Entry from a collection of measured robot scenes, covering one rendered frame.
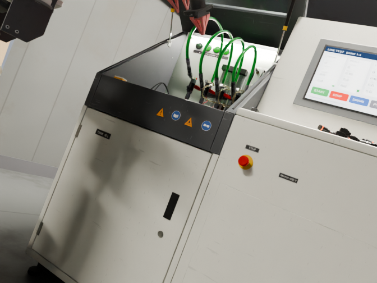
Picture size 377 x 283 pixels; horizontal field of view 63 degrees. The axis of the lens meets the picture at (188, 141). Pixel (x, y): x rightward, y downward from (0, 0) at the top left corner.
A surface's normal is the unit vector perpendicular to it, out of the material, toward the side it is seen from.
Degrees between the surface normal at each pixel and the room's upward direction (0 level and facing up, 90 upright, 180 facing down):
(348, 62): 76
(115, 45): 90
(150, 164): 90
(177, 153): 90
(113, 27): 90
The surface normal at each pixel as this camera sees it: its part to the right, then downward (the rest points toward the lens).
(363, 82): -0.29, -0.39
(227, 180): -0.39, -0.18
